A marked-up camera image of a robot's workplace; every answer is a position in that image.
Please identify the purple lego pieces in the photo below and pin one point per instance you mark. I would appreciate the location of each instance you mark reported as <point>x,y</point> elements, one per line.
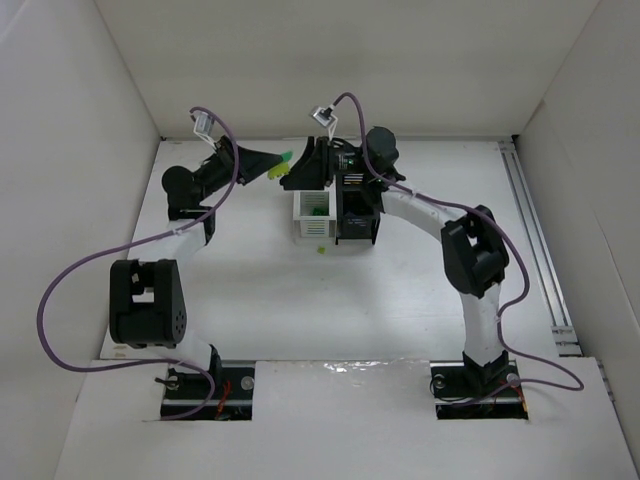
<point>356,222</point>

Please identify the black two-slot container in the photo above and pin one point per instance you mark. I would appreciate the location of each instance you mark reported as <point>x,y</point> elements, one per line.
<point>352,201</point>

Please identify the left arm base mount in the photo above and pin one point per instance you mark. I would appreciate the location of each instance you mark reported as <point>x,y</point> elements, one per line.
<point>232,400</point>

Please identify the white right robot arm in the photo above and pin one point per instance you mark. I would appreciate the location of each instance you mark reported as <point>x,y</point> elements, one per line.
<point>368,185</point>

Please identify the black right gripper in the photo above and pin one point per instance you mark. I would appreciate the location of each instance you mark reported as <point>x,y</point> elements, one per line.
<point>324,163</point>

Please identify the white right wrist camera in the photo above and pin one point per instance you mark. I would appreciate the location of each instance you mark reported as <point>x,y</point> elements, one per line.
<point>326,118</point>

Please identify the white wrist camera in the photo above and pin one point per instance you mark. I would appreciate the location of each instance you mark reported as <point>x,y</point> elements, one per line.
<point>326,118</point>
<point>202,127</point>

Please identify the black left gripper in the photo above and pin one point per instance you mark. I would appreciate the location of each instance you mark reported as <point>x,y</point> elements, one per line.
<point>232,163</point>

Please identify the aluminium rail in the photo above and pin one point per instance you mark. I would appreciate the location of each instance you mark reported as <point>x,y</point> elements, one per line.
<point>543,270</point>

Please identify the white two-slot container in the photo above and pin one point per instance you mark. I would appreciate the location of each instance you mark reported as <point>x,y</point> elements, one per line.
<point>307,227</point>

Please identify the green lego plate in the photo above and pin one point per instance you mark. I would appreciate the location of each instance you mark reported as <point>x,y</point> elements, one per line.
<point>317,211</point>

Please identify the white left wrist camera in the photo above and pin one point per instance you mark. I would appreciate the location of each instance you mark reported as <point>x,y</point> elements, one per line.
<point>202,127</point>

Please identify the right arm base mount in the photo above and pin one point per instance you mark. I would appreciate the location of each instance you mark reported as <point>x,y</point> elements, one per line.
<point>457,396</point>

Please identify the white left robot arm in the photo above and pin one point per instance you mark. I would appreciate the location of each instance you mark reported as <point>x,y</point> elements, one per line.
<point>147,309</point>

